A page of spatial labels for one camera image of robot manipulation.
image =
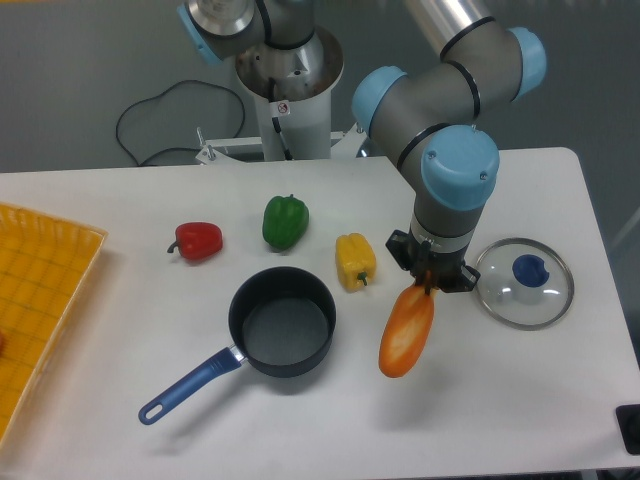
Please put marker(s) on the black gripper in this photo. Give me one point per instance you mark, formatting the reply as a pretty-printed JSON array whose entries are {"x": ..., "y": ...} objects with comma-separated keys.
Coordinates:
[{"x": 431, "y": 269}]

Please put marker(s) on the long orange bread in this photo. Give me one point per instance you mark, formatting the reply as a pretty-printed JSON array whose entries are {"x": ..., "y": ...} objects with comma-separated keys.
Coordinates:
[{"x": 406, "y": 332}]

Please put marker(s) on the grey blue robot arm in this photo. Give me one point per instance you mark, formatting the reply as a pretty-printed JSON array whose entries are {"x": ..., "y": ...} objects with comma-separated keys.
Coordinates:
[{"x": 423, "y": 125}]

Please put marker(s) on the yellow bell pepper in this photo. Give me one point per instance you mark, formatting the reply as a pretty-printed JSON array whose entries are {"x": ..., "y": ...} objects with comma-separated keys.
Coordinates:
[{"x": 356, "y": 263}]

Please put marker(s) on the glass lid blue knob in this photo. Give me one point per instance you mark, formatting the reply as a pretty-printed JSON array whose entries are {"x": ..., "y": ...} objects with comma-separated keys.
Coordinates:
[{"x": 524, "y": 284}]

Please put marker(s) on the green bell pepper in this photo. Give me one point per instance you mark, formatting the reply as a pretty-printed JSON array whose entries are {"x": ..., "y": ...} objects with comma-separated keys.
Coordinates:
[{"x": 285, "y": 221}]

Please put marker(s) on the red bell pepper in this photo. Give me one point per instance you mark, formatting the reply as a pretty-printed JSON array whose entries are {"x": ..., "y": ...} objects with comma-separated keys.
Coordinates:
[{"x": 197, "y": 241}]

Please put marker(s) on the black corner object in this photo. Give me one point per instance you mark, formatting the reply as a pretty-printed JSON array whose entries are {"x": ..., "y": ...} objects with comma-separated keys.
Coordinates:
[{"x": 628, "y": 417}]

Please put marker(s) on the yellow plastic basket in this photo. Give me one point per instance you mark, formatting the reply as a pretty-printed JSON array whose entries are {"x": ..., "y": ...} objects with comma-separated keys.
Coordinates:
[{"x": 45, "y": 263}]

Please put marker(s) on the white metal base frame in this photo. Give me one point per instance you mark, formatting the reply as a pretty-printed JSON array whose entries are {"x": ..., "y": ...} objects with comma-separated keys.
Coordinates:
[{"x": 344, "y": 145}]

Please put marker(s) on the dark pot blue handle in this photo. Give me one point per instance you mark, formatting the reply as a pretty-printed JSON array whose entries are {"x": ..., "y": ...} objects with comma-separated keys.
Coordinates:
[{"x": 281, "y": 321}]

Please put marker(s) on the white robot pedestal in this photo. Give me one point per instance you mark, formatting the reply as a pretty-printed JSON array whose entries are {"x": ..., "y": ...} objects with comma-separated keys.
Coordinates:
[{"x": 291, "y": 90}]

